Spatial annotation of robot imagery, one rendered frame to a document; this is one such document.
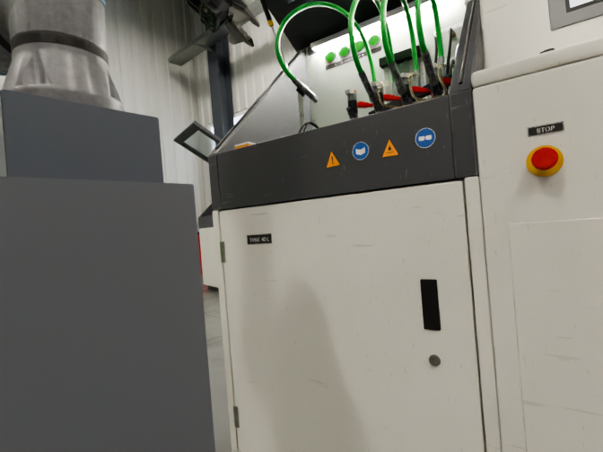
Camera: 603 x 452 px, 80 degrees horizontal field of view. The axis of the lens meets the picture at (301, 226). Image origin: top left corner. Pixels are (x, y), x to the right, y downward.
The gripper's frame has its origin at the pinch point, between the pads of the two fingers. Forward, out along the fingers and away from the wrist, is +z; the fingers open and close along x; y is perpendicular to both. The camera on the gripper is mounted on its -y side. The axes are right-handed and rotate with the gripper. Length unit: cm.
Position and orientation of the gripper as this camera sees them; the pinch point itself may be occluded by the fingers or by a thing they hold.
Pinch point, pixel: (255, 32)
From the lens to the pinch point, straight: 117.5
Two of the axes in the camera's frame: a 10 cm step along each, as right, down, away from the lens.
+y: -5.7, 7.2, -3.9
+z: 7.6, 6.5, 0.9
